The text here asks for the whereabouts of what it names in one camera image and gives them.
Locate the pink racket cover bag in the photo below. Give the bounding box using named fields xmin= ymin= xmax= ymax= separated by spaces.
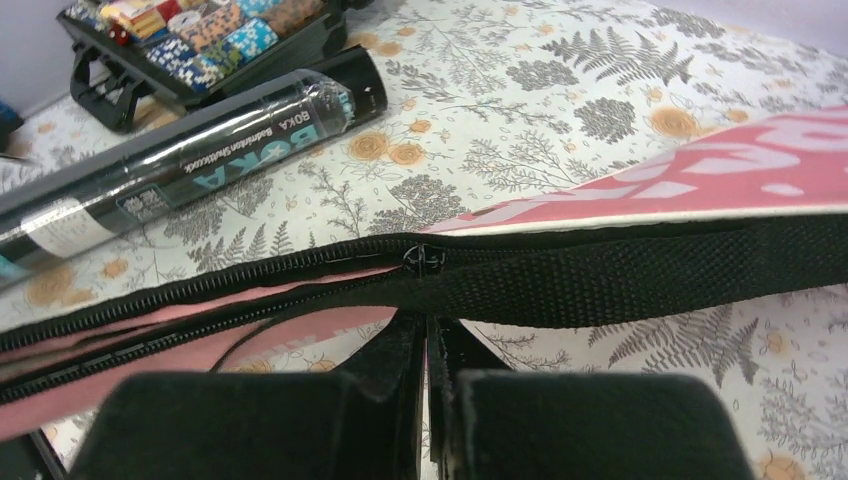
xmin=1 ymin=106 xmax=847 ymax=439

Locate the black poker chip case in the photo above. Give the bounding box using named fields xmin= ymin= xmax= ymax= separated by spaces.
xmin=56 ymin=1 xmax=369 ymax=133

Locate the blue small block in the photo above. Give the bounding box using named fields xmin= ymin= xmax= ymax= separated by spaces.
xmin=0 ymin=100 xmax=25 ymax=149

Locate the black shuttlecock tube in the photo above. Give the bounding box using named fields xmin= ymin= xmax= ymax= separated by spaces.
xmin=1 ymin=47 xmax=387 ymax=286

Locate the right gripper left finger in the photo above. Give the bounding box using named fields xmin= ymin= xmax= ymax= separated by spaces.
xmin=69 ymin=311 xmax=425 ymax=479

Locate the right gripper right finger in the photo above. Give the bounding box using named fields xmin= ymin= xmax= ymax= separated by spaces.
xmin=427 ymin=319 xmax=753 ymax=479

